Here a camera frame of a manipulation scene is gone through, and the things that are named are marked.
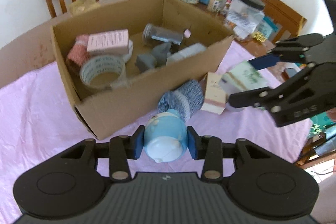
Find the open cardboard box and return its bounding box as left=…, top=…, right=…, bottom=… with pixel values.
left=49, top=0, right=235, bottom=140

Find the red cased smartphone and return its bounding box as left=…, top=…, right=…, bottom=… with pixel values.
left=281, top=68, right=301, bottom=81

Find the jar of dark cookies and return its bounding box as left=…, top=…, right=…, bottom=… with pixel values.
left=142, top=23, right=184, bottom=47

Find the white blue sock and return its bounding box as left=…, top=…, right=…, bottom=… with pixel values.
left=122, top=40, right=133, bottom=63

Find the pink table cloth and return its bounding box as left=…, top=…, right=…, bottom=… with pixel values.
left=0, top=41, right=314, bottom=188

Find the light blue round toy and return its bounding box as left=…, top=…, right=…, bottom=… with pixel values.
left=144, top=109, right=188, bottom=163

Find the pink carton box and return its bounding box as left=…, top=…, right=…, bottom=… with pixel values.
left=87, top=29, right=129, bottom=55

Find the large clear jar black lid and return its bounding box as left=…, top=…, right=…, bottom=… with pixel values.
left=224, top=0, right=265, bottom=41

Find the beige Kagi carton box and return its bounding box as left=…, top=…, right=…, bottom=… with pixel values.
left=201, top=72, right=227, bottom=115

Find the teal paper packet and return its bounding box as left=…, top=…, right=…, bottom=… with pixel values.
left=257, top=16, right=278, bottom=39

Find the grey cat figurine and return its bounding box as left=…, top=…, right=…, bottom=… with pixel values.
left=135, top=43, right=172, bottom=73

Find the green lid small bottle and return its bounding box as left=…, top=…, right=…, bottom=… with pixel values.
left=207, top=0, right=222, bottom=12

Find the gold ornament coaster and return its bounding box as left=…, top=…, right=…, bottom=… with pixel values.
left=252, top=31, right=268, bottom=43

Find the wooden chair right front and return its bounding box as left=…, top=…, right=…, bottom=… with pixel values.
left=260, top=0, right=307, bottom=44

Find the green white soap box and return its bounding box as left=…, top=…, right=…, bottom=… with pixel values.
left=219, top=61, right=269, bottom=112

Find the blue grey knitted sock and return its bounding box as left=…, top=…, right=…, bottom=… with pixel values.
left=157, top=80, right=205, bottom=122

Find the pink knitted sock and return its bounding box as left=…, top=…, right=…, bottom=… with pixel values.
left=66, top=34, right=91, bottom=68

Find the clear tape roll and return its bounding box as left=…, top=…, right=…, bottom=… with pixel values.
left=79, top=55, right=127, bottom=92

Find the beige package on chair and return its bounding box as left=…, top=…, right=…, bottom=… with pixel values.
left=69, top=0, right=100, bottom=16

